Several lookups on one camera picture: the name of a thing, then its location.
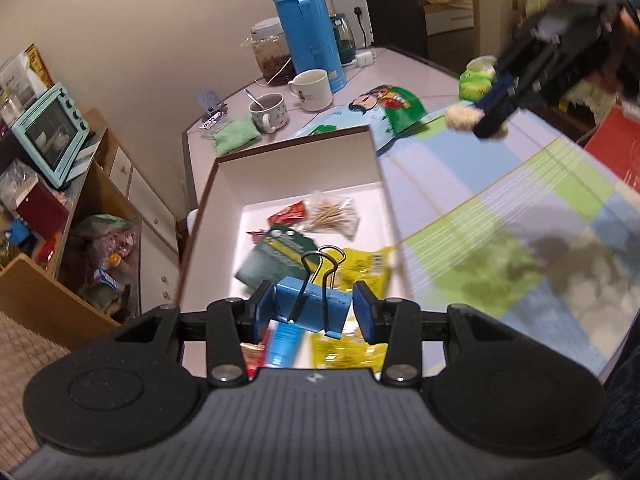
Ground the beige fluffy item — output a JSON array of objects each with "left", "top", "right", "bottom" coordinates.
[{"left": 445, "top": 104, "right": 509, "bottom": 141}]

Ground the red candy wrapper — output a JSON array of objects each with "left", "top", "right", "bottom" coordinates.
[{"left": 241, "top": 342, "right": 266, "bottom": 378}]

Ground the blue tube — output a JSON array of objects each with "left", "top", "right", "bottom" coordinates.
[{"left": 265, "top": 322, "right": 305, "bottom": 368}]

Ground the yellow snack packet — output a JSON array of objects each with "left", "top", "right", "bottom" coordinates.
[{"left": 310, "top": 247, "right": 392, "bottom": 373}]

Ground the blue binder clip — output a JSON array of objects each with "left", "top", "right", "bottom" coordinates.
[{"left": 273, "top": 245, "right": 352, "bottom": 339}]

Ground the dark green card packet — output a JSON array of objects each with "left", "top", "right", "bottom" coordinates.
[{"left": 235, "top": 224, "right": 318, "bottom": 290}]

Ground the cotton swab bag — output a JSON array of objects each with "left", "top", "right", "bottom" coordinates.
[{"left": 303, "top": 191, "right": 360, "bottom": 240}]

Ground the red snack packet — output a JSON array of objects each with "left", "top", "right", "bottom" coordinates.
[{"left": 267, "top": 200, "right": 307, "bottom": 226}]

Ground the green tissue pack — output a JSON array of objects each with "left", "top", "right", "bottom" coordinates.
[{"left": 458, "top": 55, "right": 497, "bottom": 102}]

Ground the light blue snack bag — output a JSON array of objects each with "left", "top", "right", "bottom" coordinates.
[{"left": 294, "top": 84, "right": 426, "bottom": 153}]

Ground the red chair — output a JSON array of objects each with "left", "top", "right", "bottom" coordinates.
[{"left": 585, "top": 107, "right": 640, "bottom": 191}]

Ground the brown cardboard box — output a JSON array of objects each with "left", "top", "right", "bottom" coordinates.
[{"left": 176, "top": 127, "right": 412, "bottom": 312}]

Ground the wooden shelf cabinet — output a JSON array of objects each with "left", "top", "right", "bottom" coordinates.
[{"left": 1, "top": 108, "right": 179, "bottom": 350}]

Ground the white mug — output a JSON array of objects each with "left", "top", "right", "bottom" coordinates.
[{"left": 288, "top": 70, "right": 333, "bottom": 113}]

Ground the green cloth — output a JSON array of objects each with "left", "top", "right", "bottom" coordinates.
[{"left": 213, "top": 115, "right": 260, "bottom": 156}]

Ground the blue thermos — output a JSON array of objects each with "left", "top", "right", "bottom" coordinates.
[{"left": 272, "top": 0, "right": 346, "bottom": 93}]

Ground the quilted beige chair cover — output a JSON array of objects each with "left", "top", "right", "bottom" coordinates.
[{"left": 0, "top": 313, "right": 68, "bottom": 471}]

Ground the phone stand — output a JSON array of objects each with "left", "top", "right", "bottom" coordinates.
[{"left": 196, "top": 90, "right": 228, "bottom": 120}]

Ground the patterned mug with spoon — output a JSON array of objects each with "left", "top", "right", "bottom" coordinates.
[{"left": 245, "top": 90, "right": 290, "bottom": 134}]

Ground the dark red box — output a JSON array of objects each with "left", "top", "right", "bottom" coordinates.
[{"left": 16, "top": 181, "right": 68, "bottom": 240}]

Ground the glass jar with dried fruit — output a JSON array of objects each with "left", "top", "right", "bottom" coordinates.
[{"left": 241, "top": 18, "right": 296, "bottom": 86}]

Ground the teal toaster oven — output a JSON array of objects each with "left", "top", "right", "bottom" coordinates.
[{"left": 11, "top": 82, "right": 91, "bottom": 188}]

